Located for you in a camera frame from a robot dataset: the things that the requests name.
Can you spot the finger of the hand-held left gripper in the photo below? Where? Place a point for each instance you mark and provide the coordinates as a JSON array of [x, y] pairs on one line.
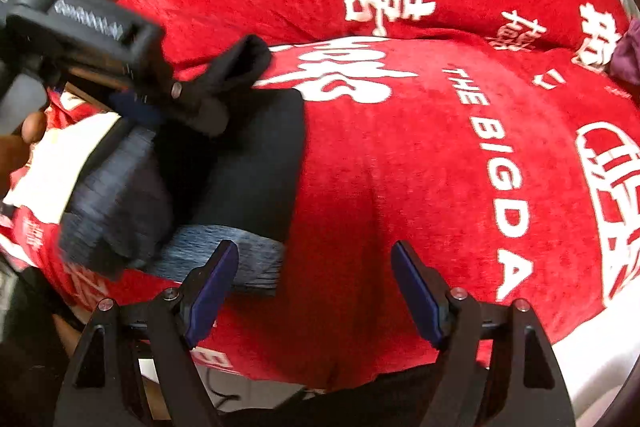
[[190, 107]]

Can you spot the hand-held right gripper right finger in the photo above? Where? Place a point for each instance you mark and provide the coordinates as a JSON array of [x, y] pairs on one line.
[[417, 292]]

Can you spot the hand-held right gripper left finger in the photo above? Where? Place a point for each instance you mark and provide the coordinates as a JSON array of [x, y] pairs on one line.
[[212, 292]]

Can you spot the purple cloth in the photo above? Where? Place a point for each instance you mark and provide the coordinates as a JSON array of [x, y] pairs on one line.
[[627, 52]]

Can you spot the white cloth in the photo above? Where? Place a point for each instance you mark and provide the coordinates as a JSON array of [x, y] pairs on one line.
[[50, 172]]

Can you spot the red printed bed cover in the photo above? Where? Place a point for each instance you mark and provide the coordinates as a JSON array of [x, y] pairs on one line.
[[425, 182]]

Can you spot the person's left hand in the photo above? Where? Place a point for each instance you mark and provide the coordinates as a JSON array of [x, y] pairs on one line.
[[22, 147]]

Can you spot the person's dark clothing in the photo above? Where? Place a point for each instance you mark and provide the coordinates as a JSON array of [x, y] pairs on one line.
[[350, 402]]

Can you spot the white bed sheet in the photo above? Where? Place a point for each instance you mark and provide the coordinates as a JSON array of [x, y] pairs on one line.
[[595, 357]]

